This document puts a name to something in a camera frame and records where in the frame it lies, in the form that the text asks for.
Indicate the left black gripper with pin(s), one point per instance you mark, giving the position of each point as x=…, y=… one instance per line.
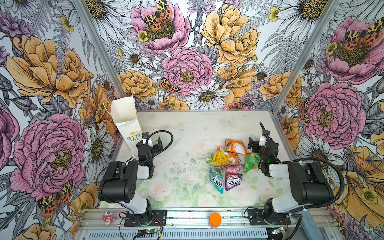
x=154, y=144

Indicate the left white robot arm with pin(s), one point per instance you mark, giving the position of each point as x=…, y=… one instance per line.
x=119, y=183

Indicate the grey blue padded object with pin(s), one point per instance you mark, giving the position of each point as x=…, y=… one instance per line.
x=309, y=226

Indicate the left green circuit board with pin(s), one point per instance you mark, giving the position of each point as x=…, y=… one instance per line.
x=148, y=231

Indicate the green circuit board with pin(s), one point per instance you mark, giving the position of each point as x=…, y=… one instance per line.
x=277, y=231
x=148, y=231

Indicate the orange white snack packet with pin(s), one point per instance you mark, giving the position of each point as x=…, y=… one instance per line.
x=232, y=157

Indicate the right green circuit board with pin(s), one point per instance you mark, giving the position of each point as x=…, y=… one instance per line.
x=277, y=231

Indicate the orange snack packet rear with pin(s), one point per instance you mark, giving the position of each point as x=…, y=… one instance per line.
x=237, y=147

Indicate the yellow snack packet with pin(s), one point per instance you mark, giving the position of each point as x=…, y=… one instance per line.
x=220, y=159

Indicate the white paper bag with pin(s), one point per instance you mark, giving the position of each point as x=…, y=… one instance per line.
x=125, y=117

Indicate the aluminium front rail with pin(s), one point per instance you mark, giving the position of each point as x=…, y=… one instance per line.
x=194, y=218

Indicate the green snack packet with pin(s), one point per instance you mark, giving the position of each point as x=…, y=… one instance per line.
x=252, y=162

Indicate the orange round button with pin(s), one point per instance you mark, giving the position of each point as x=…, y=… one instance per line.
x=215, y=220

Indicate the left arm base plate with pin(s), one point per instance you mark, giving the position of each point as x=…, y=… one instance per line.
x=154, y=218

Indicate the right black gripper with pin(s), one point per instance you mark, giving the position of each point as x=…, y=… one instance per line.
x=261, y=143

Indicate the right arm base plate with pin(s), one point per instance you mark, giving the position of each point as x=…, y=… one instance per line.
x=258, y=217

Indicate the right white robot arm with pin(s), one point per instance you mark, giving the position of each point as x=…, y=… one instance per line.
x=308, y=185

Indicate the teal Fox's candy bag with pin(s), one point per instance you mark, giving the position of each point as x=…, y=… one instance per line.
x=217, y=178

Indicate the pink white small toy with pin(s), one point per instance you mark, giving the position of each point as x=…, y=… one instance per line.
x=108, y=218

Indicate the purple Fox's candy bag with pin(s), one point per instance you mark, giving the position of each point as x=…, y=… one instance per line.
x=234, y=175

